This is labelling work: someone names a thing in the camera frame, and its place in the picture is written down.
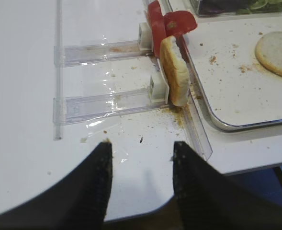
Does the white pusher block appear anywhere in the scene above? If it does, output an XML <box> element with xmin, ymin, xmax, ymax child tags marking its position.
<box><xmin>148</xmin><ymin>58</ymin><xmax>169</xmax><ymax>104</ymax></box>
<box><xmin>138</xmin><ymin>23</ymin><xmax>153</xmax><ymax>51</ymax></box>

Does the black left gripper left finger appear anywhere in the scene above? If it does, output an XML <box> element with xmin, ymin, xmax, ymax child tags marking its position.
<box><xmin>0</xmin><ymin>141</ymin><xmax>113</xmax><ymax>230</ymax></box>

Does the metal baking tray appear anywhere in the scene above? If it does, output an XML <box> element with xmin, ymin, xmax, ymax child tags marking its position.
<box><xmin>160</xmin><ymin>0</ymin><xmax>282</xmax><ymax>133</ymax></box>

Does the bread slice upright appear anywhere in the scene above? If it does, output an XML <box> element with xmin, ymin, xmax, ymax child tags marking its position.
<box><xmin>160</xmin><ymin>36</ymin><xmax>190</xmax><ymax>107</ymax></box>

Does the clear rail upper left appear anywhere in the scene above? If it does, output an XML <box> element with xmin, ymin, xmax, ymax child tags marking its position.
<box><xmin>54</xmin><ymin>41</ymin><xmax>153</xmax><ymax>68</ymax></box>

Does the clear rail lower left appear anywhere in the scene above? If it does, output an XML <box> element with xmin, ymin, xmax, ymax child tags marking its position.
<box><xmin>53</xmin><ymin>88</ymin><xmax>169</xmax><ymax>125</ymax></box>

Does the round bun bottom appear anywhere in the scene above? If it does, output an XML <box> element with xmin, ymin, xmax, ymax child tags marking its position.
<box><xmin>255</xmin><ymin>31</ymin><xmax>282</xmax><ymax>77</ymax></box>

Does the tomato slice rear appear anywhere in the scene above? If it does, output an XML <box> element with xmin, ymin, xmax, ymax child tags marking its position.
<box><xmin>147</xmin><ymin>0</ymin><xmax>167</xmax><ymax>58</ymax></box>

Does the white pusher block upper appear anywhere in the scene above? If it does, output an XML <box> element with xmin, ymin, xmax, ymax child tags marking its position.
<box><xmin>138</xmin><ymin>23</ymin><xmax>153</xmax><ymax>51</ymax></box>

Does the clear plastic salad box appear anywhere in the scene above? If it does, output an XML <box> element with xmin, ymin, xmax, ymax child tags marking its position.
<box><xmin>190</xmin><ymin>0</ymin><xmax>282</xmax><ymax>17</ymax></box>

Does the clear angled divider left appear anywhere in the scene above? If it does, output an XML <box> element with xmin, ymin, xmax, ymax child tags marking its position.
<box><xmin>141</xmin><ymin>0</ymin><xmax>214</xmax><ymax>161</ymax></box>

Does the clear rail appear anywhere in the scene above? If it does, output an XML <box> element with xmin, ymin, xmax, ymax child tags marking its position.
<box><xmin>53</xmin><ymin>88</ymin><xmax>169</xmax><ymax>125</ymax></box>
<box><xmin>54</xmin><ymin>41</ymin><xmax>153</xmax><ymax>68</ymax></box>

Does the tomato slice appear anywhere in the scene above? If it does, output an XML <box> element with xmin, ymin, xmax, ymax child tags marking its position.
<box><xmin>147</xmin><ymin>0</ymin><xmax>167</xmax><ymax>58</ymax></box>
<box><xmin>163</xmin><ymin>11</ymin><xmax>198</xmax><ymax>37</ymax></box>

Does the white pusher block lower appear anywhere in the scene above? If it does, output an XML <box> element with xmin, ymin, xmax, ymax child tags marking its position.
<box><xmin>148</xmin><ymin>58</ymin><xmax>169</xmax><ymax>104</ymax></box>

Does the tomato slice front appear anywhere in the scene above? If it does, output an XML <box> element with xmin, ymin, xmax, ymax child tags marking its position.
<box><xmin>163</xmin><ymin>11</ymin><xmax>198</xmax><ymax>37</ymax></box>

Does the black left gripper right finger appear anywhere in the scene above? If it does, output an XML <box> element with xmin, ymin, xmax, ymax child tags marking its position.
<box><xmin>172</xmin><ymin>141</ymin><xmax>282</xmax><ymax>230</ymax></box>

